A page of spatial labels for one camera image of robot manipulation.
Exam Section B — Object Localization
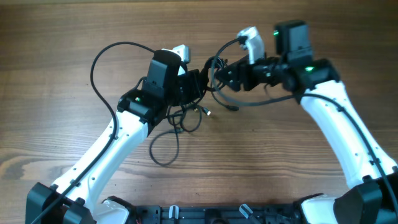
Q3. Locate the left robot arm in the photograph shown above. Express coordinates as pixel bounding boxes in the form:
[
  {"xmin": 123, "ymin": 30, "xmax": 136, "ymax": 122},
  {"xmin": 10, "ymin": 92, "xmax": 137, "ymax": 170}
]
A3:
[{"xmin": 25, "ymin": 45, "xmax": 208, "ymax": 223}]

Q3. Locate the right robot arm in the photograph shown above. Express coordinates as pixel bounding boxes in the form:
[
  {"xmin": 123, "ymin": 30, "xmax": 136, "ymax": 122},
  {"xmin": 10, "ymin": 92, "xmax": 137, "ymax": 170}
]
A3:
[{"xmin": 211, "ymin": 20, "xmax": 397, "ymax": 223}]

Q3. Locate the black cable bundle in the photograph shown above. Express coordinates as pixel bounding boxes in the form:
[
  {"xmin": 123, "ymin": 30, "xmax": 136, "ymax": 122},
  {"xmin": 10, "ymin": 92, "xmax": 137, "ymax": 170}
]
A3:
[{"xmin": 149, "ymin": 55, "xmax": 240, "ymax": 167}]

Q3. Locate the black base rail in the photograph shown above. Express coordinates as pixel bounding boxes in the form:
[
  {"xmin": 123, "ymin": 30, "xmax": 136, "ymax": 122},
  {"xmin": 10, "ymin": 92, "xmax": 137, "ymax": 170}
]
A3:
[{"xmin": 128, "ymin": 204, "xmax": 304, "ymax": 224}]

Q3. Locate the camera black cable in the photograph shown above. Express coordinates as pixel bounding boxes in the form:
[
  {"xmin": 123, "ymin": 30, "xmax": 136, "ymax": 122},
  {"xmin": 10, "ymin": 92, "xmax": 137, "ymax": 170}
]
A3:
[
  {"xmin": 210, "ymin": 35, "xmax": 398, "ymax": 224},
  {"xmin": 29, "ymin": 40, "xmax": 156, "ymax": 224}
]

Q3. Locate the left camera black cable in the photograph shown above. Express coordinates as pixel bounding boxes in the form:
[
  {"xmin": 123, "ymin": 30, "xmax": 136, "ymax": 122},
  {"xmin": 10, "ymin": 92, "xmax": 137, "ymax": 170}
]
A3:
[{"xmin": 29, "ymin": 40, "xmax": 156, "ymax": 224}]

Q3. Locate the right camera black cable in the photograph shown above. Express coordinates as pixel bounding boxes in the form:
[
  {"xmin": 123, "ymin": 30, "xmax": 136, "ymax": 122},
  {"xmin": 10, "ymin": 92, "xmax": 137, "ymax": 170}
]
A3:
[{"xmin": 210, "ymin": 35, "xmax": 398, "ymax": 224}]

